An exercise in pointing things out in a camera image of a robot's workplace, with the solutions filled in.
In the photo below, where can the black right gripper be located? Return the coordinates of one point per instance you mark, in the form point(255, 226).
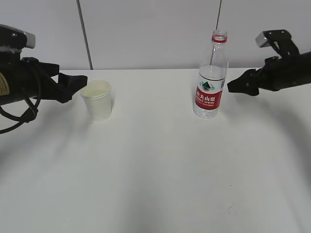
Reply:
point(268, 77)

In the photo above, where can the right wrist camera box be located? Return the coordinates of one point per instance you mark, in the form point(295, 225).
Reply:
point(279, 40)

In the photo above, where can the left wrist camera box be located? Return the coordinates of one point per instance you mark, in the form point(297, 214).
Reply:
point(16, 38)

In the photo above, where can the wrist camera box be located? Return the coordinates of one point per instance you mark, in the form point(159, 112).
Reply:
point(279, 40)
point(16, 38)

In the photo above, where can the white paper cup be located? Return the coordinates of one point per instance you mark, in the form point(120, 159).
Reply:
point(97, 97)

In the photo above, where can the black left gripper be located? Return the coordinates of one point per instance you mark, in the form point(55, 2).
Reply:
point(38, 82)

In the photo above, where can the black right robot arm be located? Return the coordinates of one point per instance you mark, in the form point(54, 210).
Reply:
point(296, 70)

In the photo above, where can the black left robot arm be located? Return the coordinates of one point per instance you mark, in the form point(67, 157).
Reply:
point(11, 77)

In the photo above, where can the clear water bottle red label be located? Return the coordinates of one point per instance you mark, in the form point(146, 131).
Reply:
point(211, 77)

